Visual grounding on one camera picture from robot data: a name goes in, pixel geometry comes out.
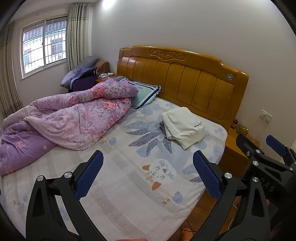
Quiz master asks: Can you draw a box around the white button jacket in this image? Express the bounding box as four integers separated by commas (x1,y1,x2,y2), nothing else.
161,107,205,150

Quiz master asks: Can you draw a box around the wooden nightstand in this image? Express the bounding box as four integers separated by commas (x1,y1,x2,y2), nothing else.
218,126,262,179

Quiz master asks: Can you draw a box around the grey folded garment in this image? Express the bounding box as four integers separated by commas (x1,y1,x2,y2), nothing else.
159,122,167,136

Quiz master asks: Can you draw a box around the wooden headboard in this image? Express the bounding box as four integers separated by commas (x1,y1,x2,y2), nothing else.
116,46,249,130

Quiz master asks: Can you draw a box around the floral bed sheet mattress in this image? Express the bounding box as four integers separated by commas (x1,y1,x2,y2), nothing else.
1,98,227,240

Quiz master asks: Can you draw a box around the purple floral quilt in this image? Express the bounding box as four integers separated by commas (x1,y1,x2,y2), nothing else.
1,79,138,176

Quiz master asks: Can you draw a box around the blue striped pillow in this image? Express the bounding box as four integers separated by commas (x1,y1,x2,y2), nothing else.
114,76,162,109

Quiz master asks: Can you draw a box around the grey pillow on chair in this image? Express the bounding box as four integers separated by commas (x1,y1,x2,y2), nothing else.
60,56,99,89

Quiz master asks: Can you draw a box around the window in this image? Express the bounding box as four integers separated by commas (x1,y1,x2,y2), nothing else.
21,16,68,77

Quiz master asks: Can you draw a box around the beige curtain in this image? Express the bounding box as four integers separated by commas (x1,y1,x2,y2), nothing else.
67,3,93,70

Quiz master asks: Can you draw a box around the wall socket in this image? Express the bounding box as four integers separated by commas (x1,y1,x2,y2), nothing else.
259,109,272,123

